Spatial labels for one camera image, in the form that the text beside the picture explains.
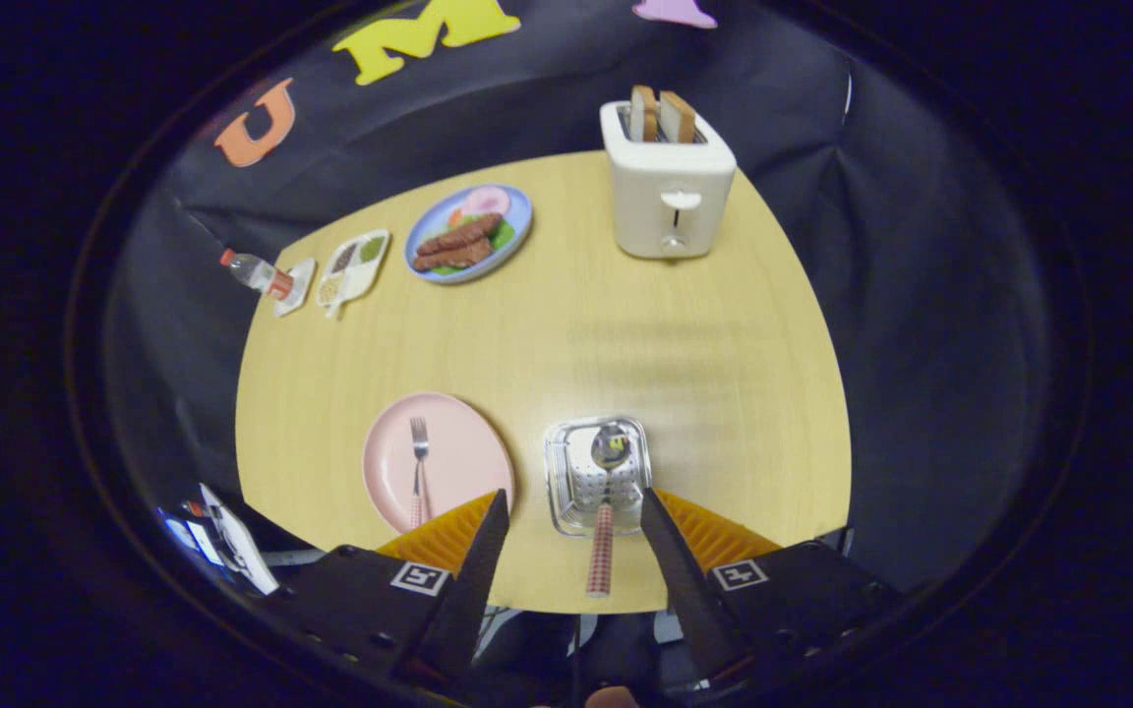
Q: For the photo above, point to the white flat panel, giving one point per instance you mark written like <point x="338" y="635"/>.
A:
<point x="237" y="546"/>

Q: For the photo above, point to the green lettuce leaf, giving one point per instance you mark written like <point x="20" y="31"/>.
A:
<point x="503" y="236"/>

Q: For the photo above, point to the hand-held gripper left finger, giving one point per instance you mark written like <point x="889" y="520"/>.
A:
<point x="478" y="580"/>

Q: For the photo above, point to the device with blue screen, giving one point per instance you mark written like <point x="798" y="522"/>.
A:
<point x="183" y="536"/>

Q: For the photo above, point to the brown sausage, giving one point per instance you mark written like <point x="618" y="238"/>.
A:
<point x="453" y="256"/>
<point x="463" y="234"/>

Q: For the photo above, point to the toast slice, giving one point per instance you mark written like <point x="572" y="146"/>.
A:
<point x="643" y="113"/>
<point x="679" y="118"/>

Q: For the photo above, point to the white divided condiment tray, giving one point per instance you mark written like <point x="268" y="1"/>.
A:
<point x="362" y="275"/>

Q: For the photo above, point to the clear bottle with red cap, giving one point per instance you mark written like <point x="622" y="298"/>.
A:
<point x="252" y="270"/>

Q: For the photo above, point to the white toaster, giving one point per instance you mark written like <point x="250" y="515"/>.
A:
<point x="645" y="197"/>

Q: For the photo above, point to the blue plate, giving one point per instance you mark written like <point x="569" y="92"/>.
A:
<point x="519" y="211"/>

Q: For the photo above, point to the pink plate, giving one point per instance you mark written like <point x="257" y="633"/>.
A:
<point x="463" y="452"/>

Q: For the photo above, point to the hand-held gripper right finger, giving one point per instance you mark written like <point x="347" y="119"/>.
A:
<point x="689" y="580"/>

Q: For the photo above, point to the white square coaster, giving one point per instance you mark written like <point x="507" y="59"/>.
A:
<point x="301" y="280"/>

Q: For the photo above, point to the pink ham slice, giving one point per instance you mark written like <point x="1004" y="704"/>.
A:
<point x="486" y="201"/>

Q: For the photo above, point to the black backdrop cloth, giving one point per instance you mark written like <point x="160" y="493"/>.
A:
<point x="921" y="295"/>

